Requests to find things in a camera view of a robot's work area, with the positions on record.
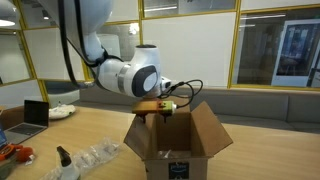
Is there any small clear plastic bag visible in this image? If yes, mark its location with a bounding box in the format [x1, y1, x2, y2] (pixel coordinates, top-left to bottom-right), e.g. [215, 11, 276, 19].
[157, 150, 191, 159]

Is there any large clear air-cushion bag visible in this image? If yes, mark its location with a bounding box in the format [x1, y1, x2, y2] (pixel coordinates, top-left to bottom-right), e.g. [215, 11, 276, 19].
[40, 137, 119, 180]

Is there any clear spray bottle black nozzle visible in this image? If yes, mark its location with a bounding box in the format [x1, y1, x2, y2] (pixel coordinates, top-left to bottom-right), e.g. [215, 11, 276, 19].
[56, 146, 81, 180]

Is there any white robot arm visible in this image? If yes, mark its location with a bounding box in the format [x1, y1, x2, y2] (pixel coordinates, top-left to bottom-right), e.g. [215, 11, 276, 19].
[38, 0, 176, 118]

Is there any brown cardboard box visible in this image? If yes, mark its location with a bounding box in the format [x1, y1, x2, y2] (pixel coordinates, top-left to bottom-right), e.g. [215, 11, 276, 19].
[124, 101, 233, 180]

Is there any white plate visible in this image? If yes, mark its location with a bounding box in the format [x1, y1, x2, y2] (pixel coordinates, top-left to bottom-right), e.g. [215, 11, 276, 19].
[49, 104, 76, 120]

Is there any grey laptop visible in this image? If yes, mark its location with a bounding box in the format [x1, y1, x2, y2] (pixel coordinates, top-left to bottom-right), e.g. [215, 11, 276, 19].
[4, 100, 49, 144]

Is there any grey bench seat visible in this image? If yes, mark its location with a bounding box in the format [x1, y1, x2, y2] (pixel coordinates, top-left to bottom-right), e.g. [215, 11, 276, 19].
[44, 80, 320, 134]

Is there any orange red object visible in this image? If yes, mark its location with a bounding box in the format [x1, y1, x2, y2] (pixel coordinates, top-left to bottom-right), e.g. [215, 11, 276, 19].
[0, 144, 34, 163]

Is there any wall poster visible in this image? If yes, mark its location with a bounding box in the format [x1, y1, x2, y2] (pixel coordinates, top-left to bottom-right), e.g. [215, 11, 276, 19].
[271, 19, 320, 87]

